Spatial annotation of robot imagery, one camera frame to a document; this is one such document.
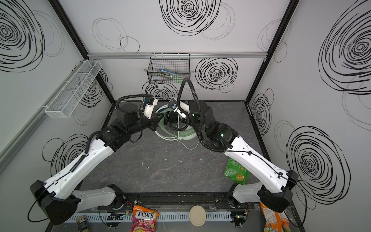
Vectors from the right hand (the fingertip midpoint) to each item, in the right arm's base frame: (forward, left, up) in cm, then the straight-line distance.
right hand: (187, 100), depth 61 cm
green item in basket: (+28, +7, -9) cm, 30 cm away
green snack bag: (-18, -27, -39) cm, 51 cm away
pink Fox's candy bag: (-39, +20, -40) cm, 59 cm away
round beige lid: (-37, -5, -36) cm, 52 cm away
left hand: (0, +12, -10) cm, 15 cm away
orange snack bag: (-39, -40, -39) cm, 68 cm away
